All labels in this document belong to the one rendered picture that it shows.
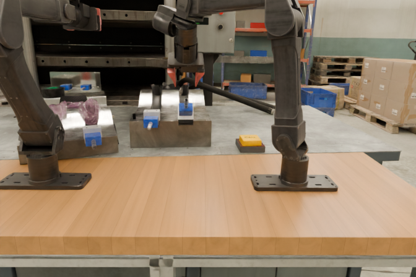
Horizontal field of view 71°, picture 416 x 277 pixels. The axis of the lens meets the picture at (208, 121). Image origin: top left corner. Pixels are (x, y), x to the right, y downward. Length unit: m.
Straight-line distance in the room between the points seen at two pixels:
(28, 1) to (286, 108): 0.58
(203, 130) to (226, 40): 0.94
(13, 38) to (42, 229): 0.34
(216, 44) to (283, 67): 1.13
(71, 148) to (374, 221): 0.78
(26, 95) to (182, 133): 0.46
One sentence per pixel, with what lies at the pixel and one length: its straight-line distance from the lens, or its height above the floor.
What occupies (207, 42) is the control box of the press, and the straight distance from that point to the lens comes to 1.77.
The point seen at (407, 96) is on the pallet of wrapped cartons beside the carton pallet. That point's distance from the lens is 4.52.
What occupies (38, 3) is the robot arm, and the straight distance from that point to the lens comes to 0.75.
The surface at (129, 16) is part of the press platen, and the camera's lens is 1.73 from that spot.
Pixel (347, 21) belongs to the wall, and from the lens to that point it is 8.13.
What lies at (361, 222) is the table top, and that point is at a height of 0.80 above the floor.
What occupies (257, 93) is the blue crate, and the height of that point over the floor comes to 0.34.
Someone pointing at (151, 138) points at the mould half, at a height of 0.83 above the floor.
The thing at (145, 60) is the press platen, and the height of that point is 1.03.
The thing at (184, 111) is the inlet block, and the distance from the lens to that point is 0.90.
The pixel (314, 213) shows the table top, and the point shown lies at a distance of 0.66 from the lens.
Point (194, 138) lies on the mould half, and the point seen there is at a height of 0.83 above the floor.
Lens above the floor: 1.13
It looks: 15 degrees down
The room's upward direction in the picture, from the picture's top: 1 degrees clockwise
